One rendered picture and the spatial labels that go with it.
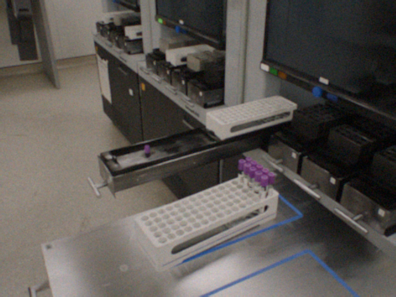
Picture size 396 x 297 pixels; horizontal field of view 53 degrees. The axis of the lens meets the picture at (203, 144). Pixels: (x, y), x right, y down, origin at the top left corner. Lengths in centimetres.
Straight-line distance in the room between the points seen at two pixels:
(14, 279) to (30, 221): 41
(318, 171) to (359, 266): 37
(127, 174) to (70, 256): 32
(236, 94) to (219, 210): 80
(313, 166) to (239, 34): 58
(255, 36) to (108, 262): 89
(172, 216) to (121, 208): 149
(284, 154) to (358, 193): 27
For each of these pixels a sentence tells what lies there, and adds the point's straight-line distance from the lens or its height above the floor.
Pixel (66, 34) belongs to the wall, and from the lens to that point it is 463.
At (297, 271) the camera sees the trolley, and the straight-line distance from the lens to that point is 79.
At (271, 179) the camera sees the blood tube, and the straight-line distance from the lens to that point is 83.
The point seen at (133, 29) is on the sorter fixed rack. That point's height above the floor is 86.
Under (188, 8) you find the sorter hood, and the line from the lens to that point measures 175.
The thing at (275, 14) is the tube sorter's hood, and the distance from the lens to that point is 128.
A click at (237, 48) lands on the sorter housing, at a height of 99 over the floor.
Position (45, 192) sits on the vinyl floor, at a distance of 253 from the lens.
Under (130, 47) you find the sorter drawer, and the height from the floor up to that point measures 78.
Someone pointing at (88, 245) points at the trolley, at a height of 82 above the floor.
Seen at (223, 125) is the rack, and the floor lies 86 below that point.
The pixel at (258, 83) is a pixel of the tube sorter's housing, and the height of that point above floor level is 90.
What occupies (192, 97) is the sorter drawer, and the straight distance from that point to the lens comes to 166.
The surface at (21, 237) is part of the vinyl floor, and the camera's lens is 225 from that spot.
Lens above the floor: 139
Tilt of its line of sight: 29 degrees down
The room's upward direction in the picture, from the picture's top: straight up
